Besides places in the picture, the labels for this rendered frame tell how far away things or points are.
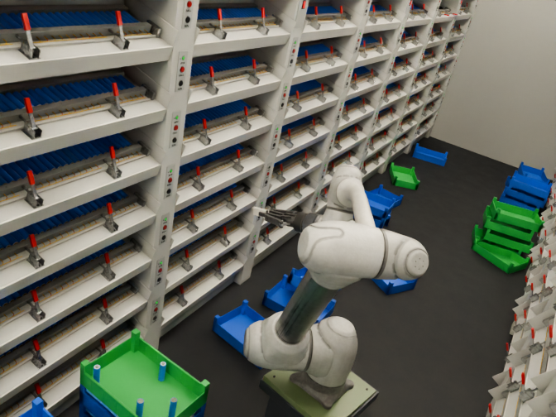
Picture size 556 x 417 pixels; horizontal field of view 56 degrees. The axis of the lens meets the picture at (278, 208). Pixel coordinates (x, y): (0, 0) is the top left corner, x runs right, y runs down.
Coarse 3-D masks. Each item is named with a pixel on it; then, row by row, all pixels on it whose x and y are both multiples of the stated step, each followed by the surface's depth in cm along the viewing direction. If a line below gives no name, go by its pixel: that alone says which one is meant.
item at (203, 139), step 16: (208, 112) 201; (224, 112) 207; (240, 112) 212; (256, 112) 222; (272, 112) 221; (192, 128) 186; (208, 128) 194; (224, 128) 200; (240, 128) 207; (256, 128) 213; (192, 144) 183; (208, 144) 188; (224, 144) 197; (192, 160) 183
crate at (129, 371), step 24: (96, 360) 147; (120, 360) 155; (144, 360) 157; (168, 360) 152; (96, 384) 140; (120, 384) 148; (144, 384) 149; (168, 384) 151; (192, 384) 149; (120, 408) 137; (144, 408) 142; (168, 408) 144; (192, 408) 142
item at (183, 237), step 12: (240, 180) 242; (240, 192) 239; (252, 192) 240; (216, 204) 224; (240, 204) 232; (252, 204) 240; (216, 216) 218; (228, 216) 223; (204, 228) 209; (180, 240) 198; (192, 240) 205
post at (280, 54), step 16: (256, 0) 208; (272, 0) 205; (288, 0) 201; (288, 16) 203; (272, 48) 211; (288, 48) 208; (288, 80) 219; (256, 96) 223; (272, 96) 219; (288, 96) 225; (272, 128) 225; (272, 160) 238; (256, 176) 237; (256, 224) 252; (256, 240) 260; (240, 272) 261
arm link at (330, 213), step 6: (330, 210) 185; (336, 210) 184; (342, 210) 184; (324, 216) 187; (330, 216) 185; (336, 216) 184; (342, 216) 183; (348, 216) 184; (318, 222) 188; (354, 222) 184
